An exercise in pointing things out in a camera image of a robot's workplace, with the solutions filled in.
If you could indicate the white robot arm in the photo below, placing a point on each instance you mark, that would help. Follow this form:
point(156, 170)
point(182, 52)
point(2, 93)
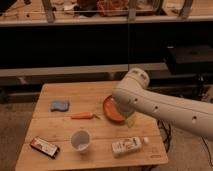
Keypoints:
point(131, 94)

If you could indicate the black box on right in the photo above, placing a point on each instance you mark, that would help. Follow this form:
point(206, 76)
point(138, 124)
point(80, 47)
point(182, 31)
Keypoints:
point(190, 60)

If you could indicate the orange toy carrot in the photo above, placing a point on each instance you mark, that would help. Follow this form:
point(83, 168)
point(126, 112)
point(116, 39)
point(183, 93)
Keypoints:
point(84, 115)

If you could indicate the long wooden shelf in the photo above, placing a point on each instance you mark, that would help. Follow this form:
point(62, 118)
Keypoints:
point(92, 12)

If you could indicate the white ceramic cup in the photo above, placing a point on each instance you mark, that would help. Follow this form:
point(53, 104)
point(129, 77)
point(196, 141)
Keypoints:
point(80, 141)

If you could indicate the white plastic bottle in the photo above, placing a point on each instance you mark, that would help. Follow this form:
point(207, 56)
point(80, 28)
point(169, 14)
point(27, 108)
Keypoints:
point(128, 145)

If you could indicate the dark chocolate bar packet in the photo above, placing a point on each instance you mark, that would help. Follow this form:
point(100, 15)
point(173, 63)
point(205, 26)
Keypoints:
point(45, 147)

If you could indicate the wooden table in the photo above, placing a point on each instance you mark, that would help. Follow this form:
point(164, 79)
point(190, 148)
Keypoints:
point(57, 127)

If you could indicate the blue sponge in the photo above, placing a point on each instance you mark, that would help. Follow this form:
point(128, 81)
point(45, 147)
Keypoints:
point(59, 106)

